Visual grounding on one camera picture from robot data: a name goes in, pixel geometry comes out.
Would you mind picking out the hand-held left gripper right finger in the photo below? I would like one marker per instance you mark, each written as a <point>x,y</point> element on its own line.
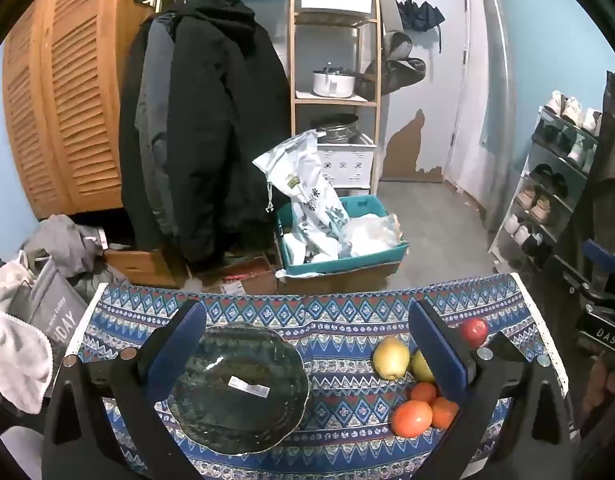
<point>437,345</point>

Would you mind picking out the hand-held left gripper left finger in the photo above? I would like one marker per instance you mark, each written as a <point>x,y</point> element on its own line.
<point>180,340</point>

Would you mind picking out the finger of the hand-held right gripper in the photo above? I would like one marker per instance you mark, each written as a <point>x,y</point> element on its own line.
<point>602,255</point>
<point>572,280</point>

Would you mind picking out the yellow lemon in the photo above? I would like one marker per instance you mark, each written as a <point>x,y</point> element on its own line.
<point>420,367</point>
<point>391,357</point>

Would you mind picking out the red apple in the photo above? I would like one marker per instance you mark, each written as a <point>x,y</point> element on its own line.
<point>475,332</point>

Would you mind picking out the small tangerine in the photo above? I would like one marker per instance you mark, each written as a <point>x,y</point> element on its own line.
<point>445,412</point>
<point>423,392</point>

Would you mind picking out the large orange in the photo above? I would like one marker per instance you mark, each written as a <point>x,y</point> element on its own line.
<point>411,417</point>

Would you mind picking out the dark glass bowl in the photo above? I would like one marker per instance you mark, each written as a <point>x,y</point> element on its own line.
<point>237,410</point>

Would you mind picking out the person's right hand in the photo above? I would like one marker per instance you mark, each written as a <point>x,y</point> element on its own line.
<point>605,382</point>

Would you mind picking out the rows of shoes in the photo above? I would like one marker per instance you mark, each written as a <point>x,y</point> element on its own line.
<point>540,207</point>

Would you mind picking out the flat cardboard box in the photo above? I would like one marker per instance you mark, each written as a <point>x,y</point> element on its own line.
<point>242,277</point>

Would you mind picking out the wooden drawer box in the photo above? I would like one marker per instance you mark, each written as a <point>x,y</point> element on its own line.
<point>137,262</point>

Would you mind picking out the dark hanging garment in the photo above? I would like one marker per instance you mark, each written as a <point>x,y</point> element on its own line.
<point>612,160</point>

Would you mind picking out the blue patterned tablecloth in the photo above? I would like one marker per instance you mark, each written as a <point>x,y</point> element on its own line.
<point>337,320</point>

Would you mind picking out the teal box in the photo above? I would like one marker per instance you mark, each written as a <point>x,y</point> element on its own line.
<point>367,260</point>

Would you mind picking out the white shoe rack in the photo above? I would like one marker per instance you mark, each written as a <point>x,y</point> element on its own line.
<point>522,175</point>

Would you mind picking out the grey tote bag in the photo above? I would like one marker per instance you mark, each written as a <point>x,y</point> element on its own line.
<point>57,310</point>

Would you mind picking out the white plastic bag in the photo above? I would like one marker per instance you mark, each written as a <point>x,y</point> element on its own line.
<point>372,235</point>

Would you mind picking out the grey clothing pile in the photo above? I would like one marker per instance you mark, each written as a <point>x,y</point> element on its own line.
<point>62,240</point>

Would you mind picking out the white towel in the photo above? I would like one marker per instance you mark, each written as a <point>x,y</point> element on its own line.
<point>17,345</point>

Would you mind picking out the white rice bag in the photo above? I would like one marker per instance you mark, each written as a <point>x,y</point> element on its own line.
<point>302,180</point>

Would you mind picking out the white lattice basket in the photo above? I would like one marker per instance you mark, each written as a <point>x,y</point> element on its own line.
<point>345,165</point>

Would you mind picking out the black coat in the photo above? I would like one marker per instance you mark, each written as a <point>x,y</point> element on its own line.
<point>212,135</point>

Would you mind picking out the white door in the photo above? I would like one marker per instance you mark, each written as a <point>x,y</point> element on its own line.
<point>472,85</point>

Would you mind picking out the metal steamer pot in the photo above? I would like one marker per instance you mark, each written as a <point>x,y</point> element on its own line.
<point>337,127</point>

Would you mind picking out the grey jacket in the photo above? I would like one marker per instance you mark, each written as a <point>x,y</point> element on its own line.
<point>155,100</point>

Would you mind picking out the wooden louvered wardrobe doors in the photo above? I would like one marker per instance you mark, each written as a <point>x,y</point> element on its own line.
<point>72,110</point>

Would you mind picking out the olive hanging bag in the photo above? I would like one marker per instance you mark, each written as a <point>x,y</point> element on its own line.
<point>397,75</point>

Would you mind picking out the white cooking pot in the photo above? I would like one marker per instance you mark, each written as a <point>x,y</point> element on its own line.
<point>332,82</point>

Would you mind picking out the grey hanging cap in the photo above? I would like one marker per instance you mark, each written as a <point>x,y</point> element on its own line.
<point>397,45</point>

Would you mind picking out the dark folded umbrella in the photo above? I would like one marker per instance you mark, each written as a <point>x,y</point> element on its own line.
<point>420,15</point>

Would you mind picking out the wooden shelf unit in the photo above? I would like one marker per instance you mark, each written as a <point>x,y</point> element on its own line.
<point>293,60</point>

